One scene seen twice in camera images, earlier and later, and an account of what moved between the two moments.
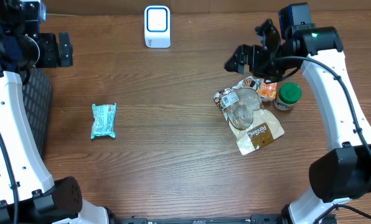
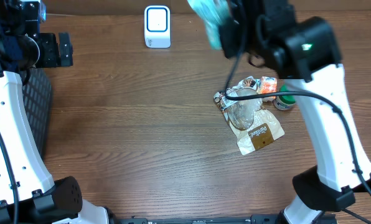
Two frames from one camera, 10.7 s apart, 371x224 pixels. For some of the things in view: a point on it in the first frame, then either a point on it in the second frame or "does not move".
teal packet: x=103 y=122 to x=215 y=13
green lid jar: x=289 y=93 does not move
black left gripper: x=48 y=50 does not move
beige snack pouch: x=253 y=127 does not move
